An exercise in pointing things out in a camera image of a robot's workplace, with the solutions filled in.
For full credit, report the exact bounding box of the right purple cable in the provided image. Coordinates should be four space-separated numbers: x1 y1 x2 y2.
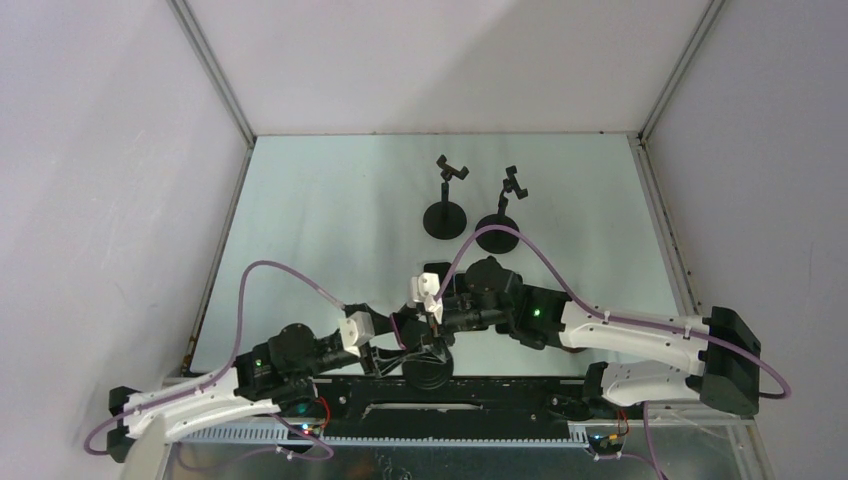
433 224 793 480

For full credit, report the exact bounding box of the left small circuit board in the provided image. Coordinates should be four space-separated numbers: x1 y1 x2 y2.
285 424 320 443

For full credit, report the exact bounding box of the black front mounting rail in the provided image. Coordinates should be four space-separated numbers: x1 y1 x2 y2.
251 374 651 444

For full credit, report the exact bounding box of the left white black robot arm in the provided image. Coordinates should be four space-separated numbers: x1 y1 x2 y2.
105 304 453 463

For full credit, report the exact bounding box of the teal blue phone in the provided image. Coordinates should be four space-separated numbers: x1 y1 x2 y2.
422 261 451 282

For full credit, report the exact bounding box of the right small circuit board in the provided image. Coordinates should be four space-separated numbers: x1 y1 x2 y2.
589 434 626 459

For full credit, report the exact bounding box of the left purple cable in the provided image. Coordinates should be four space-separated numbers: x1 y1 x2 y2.
82 260 349 462

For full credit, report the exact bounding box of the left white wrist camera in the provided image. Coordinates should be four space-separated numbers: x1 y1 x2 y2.
339 304 376 360

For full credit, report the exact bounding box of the purple cable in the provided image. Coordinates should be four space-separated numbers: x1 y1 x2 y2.
82 260 349 462
433 224 793 480

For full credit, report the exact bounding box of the small circuit board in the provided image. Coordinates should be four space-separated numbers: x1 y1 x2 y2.
589 434 626 459
285 424 320 443

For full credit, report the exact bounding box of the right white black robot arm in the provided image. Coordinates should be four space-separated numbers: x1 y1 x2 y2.
409 257 761 418

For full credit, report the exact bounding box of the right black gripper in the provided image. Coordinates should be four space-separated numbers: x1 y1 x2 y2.
399 296 511 366

